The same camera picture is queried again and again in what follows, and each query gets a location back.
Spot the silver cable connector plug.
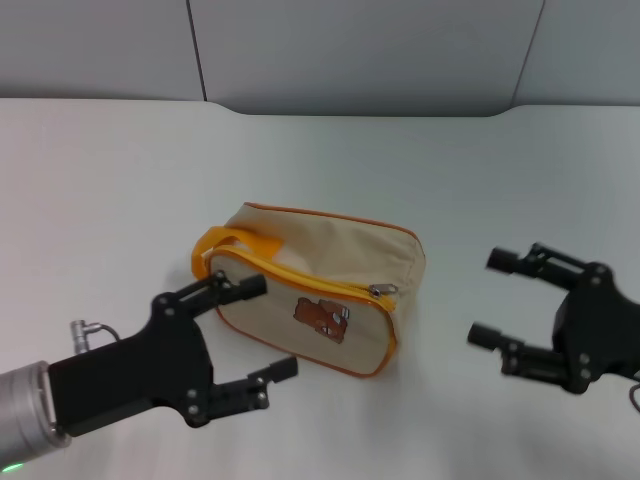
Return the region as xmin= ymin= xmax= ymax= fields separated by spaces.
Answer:
xmin=69 ymin=319 xmax=122 ymax=352

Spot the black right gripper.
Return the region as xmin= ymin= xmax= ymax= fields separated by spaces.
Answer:
xmin=466 ymin=242 xmax=640 ymax=397

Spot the beige food bag orange trim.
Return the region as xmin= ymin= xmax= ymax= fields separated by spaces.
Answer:
xmin=191 ymin=201 xmax=427 ymax=379

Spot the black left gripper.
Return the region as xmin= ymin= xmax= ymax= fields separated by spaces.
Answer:
xmin=47 ymin=270 xmax=300 ymax=438

